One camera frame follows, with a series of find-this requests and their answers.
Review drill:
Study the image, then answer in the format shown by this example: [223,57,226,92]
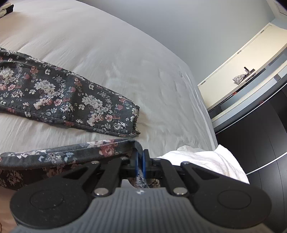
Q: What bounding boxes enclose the white garment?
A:
[156,144,250,185]

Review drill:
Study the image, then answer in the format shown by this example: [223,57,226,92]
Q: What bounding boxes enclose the dark floral pants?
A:
[0,47,162,191]

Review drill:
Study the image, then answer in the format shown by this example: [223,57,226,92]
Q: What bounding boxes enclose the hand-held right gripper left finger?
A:
[57,150,140,198]

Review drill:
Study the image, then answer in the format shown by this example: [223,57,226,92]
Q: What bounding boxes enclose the black door handle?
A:
[244,66,256,81]

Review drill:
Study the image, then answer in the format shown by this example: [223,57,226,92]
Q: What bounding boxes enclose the white door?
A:
[197,22,287,111]

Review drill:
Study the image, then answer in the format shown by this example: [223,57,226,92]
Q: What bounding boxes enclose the folded black garment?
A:
[0,3,14,14]

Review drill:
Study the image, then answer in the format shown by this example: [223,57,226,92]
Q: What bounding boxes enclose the black sliding wardrobe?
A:
[214,82,287,233]

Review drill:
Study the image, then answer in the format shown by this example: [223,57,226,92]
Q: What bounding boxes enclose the bed with white sheet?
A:
[0,0,219,233]

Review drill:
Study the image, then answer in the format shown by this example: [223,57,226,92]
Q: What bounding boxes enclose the floral drawstring pouch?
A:
[232,74,245,85]

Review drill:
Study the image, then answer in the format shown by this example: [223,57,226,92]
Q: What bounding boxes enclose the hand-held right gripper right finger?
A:
[142,149,219,198]

